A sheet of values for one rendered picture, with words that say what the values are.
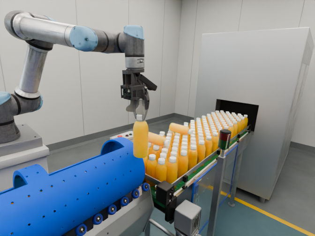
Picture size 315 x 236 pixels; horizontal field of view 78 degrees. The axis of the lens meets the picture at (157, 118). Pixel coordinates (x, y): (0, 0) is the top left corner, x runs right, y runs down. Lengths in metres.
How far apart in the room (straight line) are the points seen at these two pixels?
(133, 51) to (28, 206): 0.61
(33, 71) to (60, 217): 0.70
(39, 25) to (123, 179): 0.67
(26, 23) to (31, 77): 0.34
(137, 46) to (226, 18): 4.69
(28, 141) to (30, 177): 0.44
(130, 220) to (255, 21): 4.68
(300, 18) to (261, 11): 0.74
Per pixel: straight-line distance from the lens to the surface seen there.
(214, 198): 1.35
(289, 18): 4.95
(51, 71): 3.74
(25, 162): 1.20
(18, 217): 0.74
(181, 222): 1.18
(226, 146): 1.17
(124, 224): 1.07
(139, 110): 0.78
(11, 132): 1.22
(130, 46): 0.75
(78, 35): 0.70
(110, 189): 0.87
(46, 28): 0.83
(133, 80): 0.76
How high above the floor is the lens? 1.61
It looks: 16 degrees down
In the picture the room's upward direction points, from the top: 3 degrees clockwise
